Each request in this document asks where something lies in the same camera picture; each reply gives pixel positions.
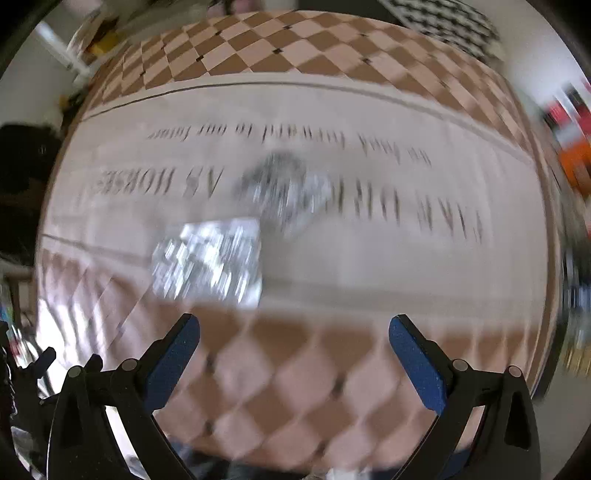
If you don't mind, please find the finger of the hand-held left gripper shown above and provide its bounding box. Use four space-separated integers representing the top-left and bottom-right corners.
25 347 58 398

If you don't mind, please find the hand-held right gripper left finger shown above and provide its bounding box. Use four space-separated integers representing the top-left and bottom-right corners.
47 314 201 480

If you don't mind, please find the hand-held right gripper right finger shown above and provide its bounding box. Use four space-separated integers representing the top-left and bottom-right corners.
389 314 542 480

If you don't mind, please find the silver blister pack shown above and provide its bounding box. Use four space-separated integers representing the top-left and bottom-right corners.
150 218 265 309
235 150 335 238

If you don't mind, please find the brown checkered tablecloth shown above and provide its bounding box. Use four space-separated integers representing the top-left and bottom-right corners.
34 10 561 467

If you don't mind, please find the orange box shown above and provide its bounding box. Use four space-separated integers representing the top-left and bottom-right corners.
558 138 591 197

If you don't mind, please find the black white checkered blanket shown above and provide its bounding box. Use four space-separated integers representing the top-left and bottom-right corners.
381 0 502 63

